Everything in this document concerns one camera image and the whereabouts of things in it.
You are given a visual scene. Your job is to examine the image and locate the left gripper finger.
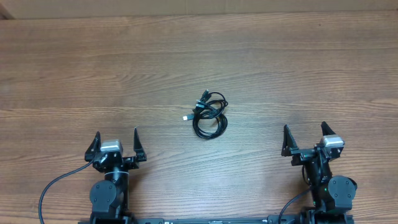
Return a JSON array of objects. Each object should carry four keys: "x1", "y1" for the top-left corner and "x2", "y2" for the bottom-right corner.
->
[
  {"x1": 133, "y1": 128, "x2": 147, "y2": 162},
  {"x1": 85, "y1": 131, "x2": 101, "y2": 162}
]

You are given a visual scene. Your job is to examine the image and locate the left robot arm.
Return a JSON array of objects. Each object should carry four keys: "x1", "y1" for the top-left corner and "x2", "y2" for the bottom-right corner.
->
[{"x1": 85, "y1": 129, "x2": 147, "y2": 223}]

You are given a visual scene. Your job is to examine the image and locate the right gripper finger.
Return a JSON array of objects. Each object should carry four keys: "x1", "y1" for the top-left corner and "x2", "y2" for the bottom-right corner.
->
[
  {"x1": 321, "y1": 121, "x2": 336, "y2": 136},
  {"x1": 281, "y1": 124, "x2": 299, "y2": 157}
]

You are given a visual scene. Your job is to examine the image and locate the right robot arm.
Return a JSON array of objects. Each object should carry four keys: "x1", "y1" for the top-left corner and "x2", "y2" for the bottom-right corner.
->
[{"x1": 277, "y1": 122, "x2": 358, "y2": 223}]

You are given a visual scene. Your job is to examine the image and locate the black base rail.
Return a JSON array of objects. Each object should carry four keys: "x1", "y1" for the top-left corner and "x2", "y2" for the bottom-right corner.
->
[{"x1": 77, "y1": 213, "x2": 355, "y2": 224}]

